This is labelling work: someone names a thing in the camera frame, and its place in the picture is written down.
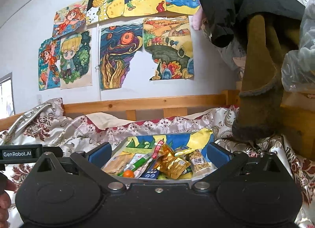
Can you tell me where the beige cracker clear packet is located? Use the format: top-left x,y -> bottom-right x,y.
102,153 -> 134,175

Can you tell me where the green white sausage stick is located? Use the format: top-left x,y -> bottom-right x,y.
118,154 -> 152,178

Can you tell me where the white pickled vegetable packet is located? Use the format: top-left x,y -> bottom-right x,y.
127,154 -> 154,178

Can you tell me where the gold foil snack packet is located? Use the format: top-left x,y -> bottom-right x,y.
152,141 -> 190,180

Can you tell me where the person's left hand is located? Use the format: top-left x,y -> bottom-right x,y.
0,173 -> 17,228

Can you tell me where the nut bar clear packet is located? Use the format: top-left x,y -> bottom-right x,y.
188,150 -> 212,177

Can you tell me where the cream pillow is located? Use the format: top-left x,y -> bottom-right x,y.
86,112 -> 131,130

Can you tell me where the floral satin bed cover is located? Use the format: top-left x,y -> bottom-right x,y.
9,98 -> 314,227

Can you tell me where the blue cookie packet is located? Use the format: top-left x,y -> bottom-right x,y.
141,164 -> 160,180

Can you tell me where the red haired girl drawing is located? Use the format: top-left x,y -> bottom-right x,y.
38,38 -> 61,90

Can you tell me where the blond child drawing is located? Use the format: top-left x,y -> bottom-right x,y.
60,30 -> 92,90

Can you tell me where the swirly night sky drawing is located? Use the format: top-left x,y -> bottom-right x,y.
99,23 -> 143,90

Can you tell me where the farm landscape drawing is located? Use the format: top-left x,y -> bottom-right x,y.
143,16 -> 194,80

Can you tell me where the anime girl drawing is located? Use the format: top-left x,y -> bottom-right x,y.
52,0 -> 88,39

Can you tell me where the black yellow pattern drawing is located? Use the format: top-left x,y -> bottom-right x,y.
86,0 -> 124,25

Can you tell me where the black cloth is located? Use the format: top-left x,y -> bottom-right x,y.
199,0 -> 305,48

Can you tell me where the wooden bed rail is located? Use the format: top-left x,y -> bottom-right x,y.
0,89 -> 241,133

